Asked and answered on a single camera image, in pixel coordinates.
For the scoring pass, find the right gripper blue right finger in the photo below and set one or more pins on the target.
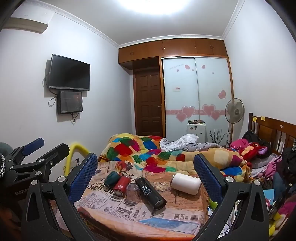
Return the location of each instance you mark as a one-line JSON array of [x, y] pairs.
[[211, 178]]

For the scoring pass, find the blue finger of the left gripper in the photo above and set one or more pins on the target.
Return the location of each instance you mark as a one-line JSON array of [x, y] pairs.
[[32, 146], [52, 157]]

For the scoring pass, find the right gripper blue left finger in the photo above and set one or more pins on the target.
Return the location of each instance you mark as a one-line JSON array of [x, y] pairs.
[[79, 178]]

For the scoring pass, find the black thermos bottle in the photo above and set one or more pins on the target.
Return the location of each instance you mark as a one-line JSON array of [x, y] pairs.
[[150, 194]]

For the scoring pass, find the dark green cup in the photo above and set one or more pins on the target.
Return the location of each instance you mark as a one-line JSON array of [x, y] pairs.
[[111, 180]]

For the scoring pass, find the red thermos cup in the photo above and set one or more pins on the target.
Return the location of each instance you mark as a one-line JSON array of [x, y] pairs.
[[120, 187]]

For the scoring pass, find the clear plastic cup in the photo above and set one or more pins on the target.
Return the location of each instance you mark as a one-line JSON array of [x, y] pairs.
[[132, 193]]

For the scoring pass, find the white cylindrical bottle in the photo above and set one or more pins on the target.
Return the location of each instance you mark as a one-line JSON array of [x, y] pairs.
[[186, 184]]

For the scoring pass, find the green plastic object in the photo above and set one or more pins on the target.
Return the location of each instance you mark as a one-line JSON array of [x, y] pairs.
[[213, 205]]

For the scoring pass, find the dried twig plant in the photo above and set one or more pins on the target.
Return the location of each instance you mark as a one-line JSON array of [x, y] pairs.
[[217, 136]]

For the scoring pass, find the newspaper print tablecloth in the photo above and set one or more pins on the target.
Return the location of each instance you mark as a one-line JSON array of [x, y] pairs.
[[114, 218]]

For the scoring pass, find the white grey crumpled cloth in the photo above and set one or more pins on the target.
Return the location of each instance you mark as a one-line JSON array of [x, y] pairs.
[[189, 143]]

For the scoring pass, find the red plush toy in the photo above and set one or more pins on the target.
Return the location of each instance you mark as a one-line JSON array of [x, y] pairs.
[[252, 151]]

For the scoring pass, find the small white cabinet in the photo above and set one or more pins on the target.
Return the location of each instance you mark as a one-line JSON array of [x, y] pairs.
[[197, 127]]

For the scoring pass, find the glass ashtray dish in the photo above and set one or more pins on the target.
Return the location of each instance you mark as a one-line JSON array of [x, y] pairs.
[[162, 186]]

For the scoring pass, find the black bag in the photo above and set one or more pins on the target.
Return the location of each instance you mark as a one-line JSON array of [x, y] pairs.
[[252, 137]]

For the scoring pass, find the colourful patchwork quilt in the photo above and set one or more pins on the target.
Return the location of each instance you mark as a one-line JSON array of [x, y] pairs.
[[146, 154]]

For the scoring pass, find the standing electric fan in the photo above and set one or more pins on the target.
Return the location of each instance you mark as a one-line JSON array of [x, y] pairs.
[[234, 112]]

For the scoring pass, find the wooden bed headboard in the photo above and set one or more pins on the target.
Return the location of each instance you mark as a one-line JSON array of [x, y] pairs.
[[278, 133]]

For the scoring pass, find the frosted glass sliding wardrobe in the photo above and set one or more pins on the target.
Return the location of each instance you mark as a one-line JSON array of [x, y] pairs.
[[196, 88]]

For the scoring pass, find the brown wooden door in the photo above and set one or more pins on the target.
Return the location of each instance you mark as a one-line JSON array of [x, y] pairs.
[[148, 103]]

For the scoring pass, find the white air conditioner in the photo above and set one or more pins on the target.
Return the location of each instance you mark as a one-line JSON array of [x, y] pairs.
[[31, 22]]

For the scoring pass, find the brown overhead wooden cabinets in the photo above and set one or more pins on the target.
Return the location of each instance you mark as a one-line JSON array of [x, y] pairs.
[[147, 54]]

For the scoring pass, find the ceiling lamp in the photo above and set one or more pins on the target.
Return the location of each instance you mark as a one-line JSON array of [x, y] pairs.
[[154, 7]]

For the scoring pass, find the wall mounted black television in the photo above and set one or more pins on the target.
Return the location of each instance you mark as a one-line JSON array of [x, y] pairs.
[[68, 74]]

